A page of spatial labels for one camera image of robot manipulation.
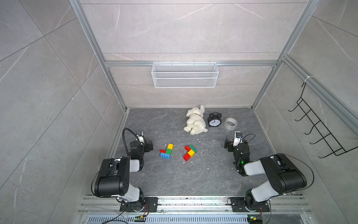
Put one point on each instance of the yellow square lego brick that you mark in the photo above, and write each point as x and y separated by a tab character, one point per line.
170	146
191	153

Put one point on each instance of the white wire mesh basket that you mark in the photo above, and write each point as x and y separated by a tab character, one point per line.
185	75

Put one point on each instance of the light green square lego brick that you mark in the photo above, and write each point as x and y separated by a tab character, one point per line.
168	151

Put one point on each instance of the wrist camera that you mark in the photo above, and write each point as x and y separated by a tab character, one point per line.
141	137
237	137

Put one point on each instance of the blue long lego brick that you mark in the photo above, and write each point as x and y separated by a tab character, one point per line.
164	155

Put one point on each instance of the yellow square lego brick bottom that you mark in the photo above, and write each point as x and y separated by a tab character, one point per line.
191	153

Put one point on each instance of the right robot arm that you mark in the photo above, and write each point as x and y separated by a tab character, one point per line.
283	176

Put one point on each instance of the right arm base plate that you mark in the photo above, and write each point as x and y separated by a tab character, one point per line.
241	204

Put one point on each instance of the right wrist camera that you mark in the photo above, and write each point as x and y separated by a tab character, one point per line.
237	137

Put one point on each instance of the clear tape roll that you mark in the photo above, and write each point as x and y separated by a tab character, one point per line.
230	123

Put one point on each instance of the black alarm clock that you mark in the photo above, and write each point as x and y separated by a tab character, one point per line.
215	119

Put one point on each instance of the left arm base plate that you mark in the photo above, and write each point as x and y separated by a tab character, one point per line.
149	203

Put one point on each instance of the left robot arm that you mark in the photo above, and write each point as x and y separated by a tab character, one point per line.
113	178

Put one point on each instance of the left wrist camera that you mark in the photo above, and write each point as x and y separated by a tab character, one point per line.
141	137

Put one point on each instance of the red square lego brick top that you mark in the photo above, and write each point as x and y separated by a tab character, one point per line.
187	157

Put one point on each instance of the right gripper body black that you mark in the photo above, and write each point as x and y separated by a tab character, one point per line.
230	148

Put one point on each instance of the yellow square lego brick top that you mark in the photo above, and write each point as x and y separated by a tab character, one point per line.
170	146

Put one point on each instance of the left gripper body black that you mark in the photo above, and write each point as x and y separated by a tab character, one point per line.
145	148

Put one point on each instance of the aluminium mounting rail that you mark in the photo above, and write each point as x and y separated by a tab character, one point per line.
289	204

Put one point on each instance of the black wire hook rack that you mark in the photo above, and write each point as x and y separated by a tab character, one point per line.
317	125

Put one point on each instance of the white plush dog toy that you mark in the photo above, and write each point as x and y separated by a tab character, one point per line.
195	123

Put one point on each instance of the dark green long lego brick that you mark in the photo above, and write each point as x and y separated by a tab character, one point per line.
193	148

